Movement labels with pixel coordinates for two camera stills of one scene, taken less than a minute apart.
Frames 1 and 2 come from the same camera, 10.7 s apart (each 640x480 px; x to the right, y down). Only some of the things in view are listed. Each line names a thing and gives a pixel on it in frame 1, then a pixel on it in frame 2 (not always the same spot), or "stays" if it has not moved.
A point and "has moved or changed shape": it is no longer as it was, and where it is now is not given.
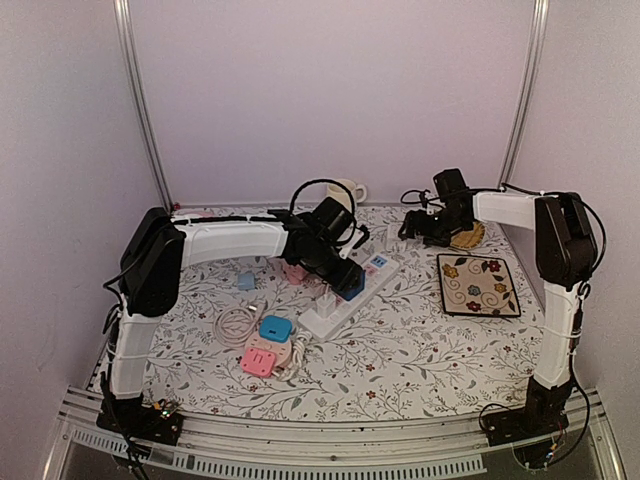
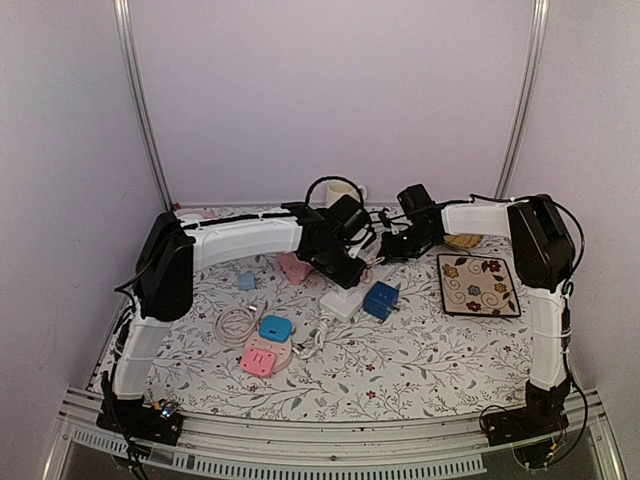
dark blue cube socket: [348, 294] to [380, 300]
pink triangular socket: [294, 273] stays
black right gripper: [423, 229] to [391, 253]
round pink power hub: [282, 351] stays
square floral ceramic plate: [477, 285] stays
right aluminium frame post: [527, 93] stays
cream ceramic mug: [359, 192] stays
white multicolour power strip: [377, 269] has moved or changed shape
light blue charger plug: [246, 281] stays
